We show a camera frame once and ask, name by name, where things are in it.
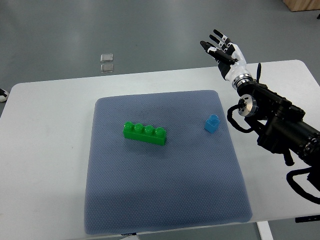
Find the upper metal floor plate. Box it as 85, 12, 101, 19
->
100, 53, 114, 63

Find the black table control panel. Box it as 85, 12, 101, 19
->
295, 215, 320, 223

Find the white black object at left edge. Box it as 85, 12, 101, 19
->
0, 88, 10, 103

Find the wooden box corner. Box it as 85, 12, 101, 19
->
283, 0, 320, 12

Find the small blue block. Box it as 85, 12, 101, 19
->
204, 114, 220, 134

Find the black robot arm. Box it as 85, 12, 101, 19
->
227, 69, 320, 204

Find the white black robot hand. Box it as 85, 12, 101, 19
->
200, 29, 252, 82

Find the white table leg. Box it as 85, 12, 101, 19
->
256, 221, 274, 240

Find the blue grey foam mat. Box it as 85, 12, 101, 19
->
84, 90, 252, 235

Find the long green block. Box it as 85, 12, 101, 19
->
122, 121, 167, 146

